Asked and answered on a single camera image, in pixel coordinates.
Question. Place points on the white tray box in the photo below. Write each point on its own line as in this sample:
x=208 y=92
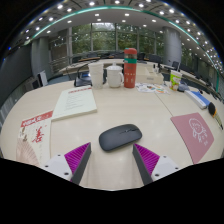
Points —
x=148 y=77

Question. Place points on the black and yellow brush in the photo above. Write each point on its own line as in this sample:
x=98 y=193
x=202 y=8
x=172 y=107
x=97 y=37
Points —
x=212 y=109

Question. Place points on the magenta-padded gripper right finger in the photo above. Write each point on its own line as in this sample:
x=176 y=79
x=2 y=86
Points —
x=148 y=160

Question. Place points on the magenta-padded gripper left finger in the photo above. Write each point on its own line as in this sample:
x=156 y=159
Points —
x=76 y=160

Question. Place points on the blue and white book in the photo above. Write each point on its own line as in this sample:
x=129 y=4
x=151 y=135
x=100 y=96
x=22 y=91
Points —
x=198 y=99

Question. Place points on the group of ceiling lights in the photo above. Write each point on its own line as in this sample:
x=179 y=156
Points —
x=116 y=2

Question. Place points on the long curved conference table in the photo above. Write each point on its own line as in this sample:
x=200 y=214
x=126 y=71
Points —
x=110 y=62

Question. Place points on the black microphone base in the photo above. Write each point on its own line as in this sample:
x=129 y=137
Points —
x=81 y=82

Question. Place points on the black computer mouse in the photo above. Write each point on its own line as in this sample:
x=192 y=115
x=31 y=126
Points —
x=120 y=136

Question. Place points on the colourful printed leaflet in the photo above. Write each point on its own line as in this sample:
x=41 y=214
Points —
x=150 y=88

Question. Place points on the group of dark office chairs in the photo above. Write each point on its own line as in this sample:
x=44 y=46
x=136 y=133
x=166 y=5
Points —
x=155 y=58

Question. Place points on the red and white magazine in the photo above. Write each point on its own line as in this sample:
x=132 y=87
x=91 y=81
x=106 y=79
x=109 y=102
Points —
x=35 y=138

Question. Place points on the stack of white paper cups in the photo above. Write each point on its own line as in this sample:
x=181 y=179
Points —
x=96 y=75

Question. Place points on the cream paper booklet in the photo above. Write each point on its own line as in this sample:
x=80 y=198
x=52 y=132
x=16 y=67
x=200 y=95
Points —
x=75 y=102

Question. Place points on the green and white paper cup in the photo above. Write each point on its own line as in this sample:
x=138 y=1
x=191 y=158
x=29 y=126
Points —
x=175 y=80

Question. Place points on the white lidded ceramic mug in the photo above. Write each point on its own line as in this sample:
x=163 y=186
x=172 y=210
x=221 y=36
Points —
x=114 y=76

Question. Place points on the dark grey pouch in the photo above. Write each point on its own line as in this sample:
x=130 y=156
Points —
x=183 y=87

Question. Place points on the pink mouse pad with drawing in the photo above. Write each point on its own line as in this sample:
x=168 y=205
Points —
x=195 y=135

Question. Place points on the red thermos bottle green band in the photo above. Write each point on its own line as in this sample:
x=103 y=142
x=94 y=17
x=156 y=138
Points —
x=130 y=71

